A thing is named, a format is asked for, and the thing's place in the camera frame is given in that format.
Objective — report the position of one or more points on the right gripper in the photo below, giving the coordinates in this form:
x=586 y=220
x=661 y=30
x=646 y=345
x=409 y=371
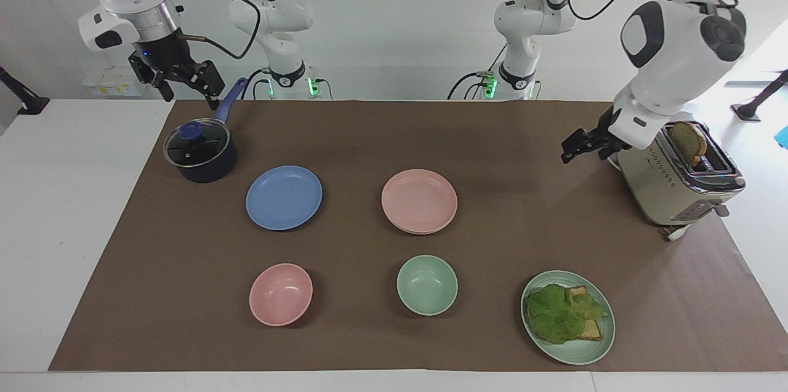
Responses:
x=163 y=52

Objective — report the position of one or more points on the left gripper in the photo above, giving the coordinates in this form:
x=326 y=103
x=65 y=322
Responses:
x=609 y=133

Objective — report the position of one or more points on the glass lid with blue knob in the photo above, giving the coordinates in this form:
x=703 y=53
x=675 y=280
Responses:
x=197 y=143

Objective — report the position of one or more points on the brown bread slice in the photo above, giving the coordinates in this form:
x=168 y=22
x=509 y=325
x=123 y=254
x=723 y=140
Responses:
x=687 y=143

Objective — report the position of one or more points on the silver toaster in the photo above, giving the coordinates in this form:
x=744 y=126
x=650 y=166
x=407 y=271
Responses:
x=665 y=192

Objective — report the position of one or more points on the dark blue saucepan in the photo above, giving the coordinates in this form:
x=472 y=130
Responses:
x=212 y=167

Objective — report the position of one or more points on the black stand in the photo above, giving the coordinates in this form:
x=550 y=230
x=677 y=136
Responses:
x=754 y=104
x=24 y=101

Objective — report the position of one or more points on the toast slice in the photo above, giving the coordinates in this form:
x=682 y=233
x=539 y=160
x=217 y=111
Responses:
x=592 y=330
x=580 y=293

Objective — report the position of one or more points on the blue plate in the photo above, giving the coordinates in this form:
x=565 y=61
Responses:
x=284 y=198

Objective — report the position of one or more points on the green lettuce leaf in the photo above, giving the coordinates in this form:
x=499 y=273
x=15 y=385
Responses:
x=557 y=315

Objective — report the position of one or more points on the pink plate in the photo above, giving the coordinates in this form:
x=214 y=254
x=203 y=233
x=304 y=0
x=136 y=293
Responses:
x=419 y=200

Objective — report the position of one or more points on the beige plate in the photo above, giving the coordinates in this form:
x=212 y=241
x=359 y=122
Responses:
x=419 y=233

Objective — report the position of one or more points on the green plate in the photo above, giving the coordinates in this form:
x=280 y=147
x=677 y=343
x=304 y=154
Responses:
x=578 y=352

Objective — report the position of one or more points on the green bowl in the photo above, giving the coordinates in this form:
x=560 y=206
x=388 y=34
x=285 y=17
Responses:
x=427 y=284

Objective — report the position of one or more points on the pink bowl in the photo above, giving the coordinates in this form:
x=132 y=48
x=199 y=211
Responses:
x=281 y=295

